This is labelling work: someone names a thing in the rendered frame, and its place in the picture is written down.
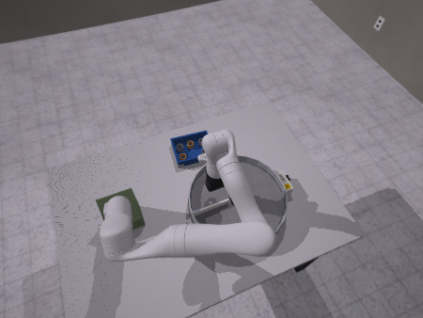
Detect blue crate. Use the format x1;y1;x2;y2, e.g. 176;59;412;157
171;131;208;168

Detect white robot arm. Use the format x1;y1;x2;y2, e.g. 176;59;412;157
100;130;277;262

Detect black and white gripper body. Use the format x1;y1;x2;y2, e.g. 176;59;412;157
197;153;225;192

